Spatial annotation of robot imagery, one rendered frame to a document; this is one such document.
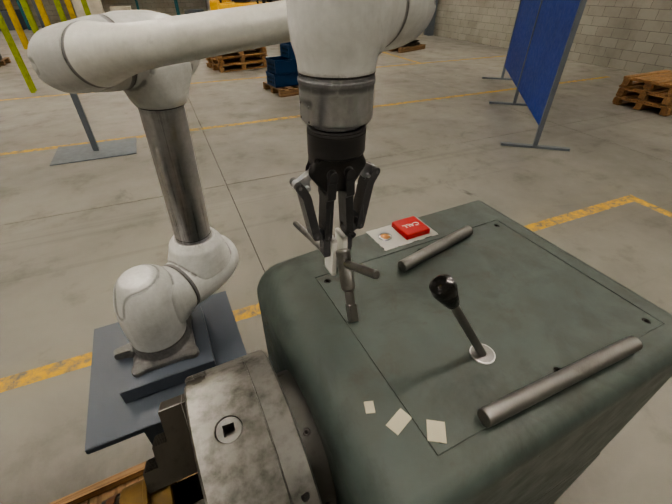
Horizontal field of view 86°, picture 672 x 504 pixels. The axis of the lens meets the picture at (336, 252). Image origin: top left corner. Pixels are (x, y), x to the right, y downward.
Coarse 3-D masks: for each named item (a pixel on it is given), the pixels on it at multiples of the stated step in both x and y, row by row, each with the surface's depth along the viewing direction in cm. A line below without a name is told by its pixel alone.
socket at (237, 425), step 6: (222, 420) 46; (228, 420) 46; (234, 420) 46; (222, 426) 46; (228, 426) 47; (234, 426) 46; (240, 426) 46; (216, 432) 45; (222, 432) 45; (228, 432) 48; (234, 432) 48; (240, 432) 46; (222, 438) 45; (228, 438) 45; (234, 438) 45
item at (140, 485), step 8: (144, 480) 51; (128, 488) 51; (136, 488) 51; (144, 488) 50; (168, 488) 51; (176, 488) 55; (112, 496) 51; (120, 496) 50; (128, 496) 50; (136, 496) 50; (144, 496) 49; (152, 496) 51; (160, 496) 51; (168, 496) 51; (176, 496) 55
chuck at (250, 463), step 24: (240, 360) 57; (216, 384) 51; (240, 384) 51; (192, 408) 48; (216, 408) 48; (240, 408) 48; (192, 432) 45; (264, 432) 46; (216, 456) 43; (240, 456) 44; (264, 456) 44; (216, 480) 42; (240, 480) 43; (264, 480) 43
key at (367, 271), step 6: (294, 222) 75; (300, 228) 72; (306, 234) 69; (312, 240) 66; (318, 246) 63; (348, 264) 53; (354, 264) 51; (360, 264) 50; (354, 270) 51; (360, 270) 49; (366, 270) 48; (372, 270) 46; (372, 276) 46; (378, 276) 46
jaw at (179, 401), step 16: (192, 384) 54; (176, 400) 53; (160, 416) 51; (176, 416) 52; (176, 432) 52; (160, 448) 51; (176, 448) 52; (192, 448) 52; (160, 464) 51; (176, 464) 52; (192, 464) 52; (160, 480) 51; (176, 480) 52
